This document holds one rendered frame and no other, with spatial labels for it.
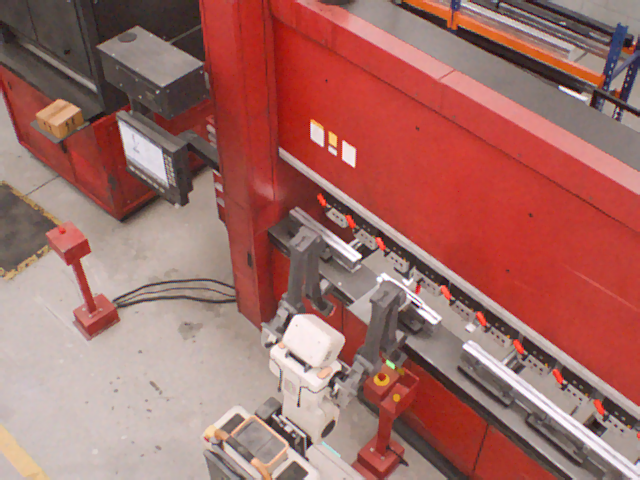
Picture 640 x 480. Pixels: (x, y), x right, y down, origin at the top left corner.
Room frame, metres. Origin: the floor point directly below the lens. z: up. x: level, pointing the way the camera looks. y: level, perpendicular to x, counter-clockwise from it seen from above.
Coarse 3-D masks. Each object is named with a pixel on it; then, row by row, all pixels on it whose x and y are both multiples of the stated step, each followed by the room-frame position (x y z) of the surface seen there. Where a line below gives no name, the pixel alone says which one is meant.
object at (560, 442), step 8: (536, 416) 1.72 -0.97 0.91; (528, 424) 1.69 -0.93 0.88; (536, 424) 1.68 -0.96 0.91; (544, 424) 1.68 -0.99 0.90; (544, 432) 1.64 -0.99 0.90; (552, 432) 1.63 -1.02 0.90; (552, 440) 1.60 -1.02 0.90; (560, 440) 1.60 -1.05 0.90; (560, 448) 1.56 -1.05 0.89; (568, 448) 1.56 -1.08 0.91; (568, 456) 1.53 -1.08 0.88; (576, 456) 1.52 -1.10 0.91; (584, 456) 1.52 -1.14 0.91
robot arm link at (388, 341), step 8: (384, 280) 1.91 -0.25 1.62; (400, 296) 1.84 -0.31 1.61; (400, 304) 1.83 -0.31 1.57; (392, 312) 1.85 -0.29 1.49; (392, 320) 1.85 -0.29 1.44; (384, 328) 1.86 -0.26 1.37; (392, 328) 1.86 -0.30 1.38; (384, 336) 1.86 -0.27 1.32; (392, 336) 1.86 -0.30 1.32; (384, 344) 1.85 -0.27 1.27; (392, 344) 1.85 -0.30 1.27; (384, 352) 1.85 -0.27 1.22
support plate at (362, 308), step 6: (366, 294) 2.34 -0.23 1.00; (372, 294) 2.35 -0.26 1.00; (360, 300) 2.31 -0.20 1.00; (366, 300) 2.31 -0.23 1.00; (408, 300) 2.31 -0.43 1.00; (348, 306) 2.27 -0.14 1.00; (354, 306) 2.27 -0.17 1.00; (360, 306) 2.27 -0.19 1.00; (366, 306) 2.27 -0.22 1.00; (402, 306) 2.27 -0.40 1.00; (354, 312) 2.23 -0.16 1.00; (360, 312) 2.23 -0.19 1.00; (366, 312) 2.23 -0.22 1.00; (360, 318) 2.20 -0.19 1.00; (366, 318) 2.20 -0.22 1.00; (366, 324) 2.17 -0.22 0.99
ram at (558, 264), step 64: (320, 64) 2.75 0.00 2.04; (384, 128) 2.47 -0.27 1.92; (448, 128) 2.24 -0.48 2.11; (384, 192) 2.45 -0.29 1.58; (448, 192) 2.21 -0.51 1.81; (512, 192) 2.00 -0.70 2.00; (448, 256) 2.17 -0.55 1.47; (512, 256) 1.95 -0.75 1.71; (576, 256) 1.78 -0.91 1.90; (576, 320) 1.72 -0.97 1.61
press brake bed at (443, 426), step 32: (288, 256) 2.78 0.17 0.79; (352, 320) 2.41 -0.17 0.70; (352, 352) 2.40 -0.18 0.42; (448, 384) 1.95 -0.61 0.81; (416, 416) 2.05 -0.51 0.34; (448, 416) 1.91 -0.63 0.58; (480, 416) 1.80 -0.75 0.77; (416, 448) 2.03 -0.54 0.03; (448, 448) 1.88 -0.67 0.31; (480, 448) 1.77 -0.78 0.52; (512, 448) 1.65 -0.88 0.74
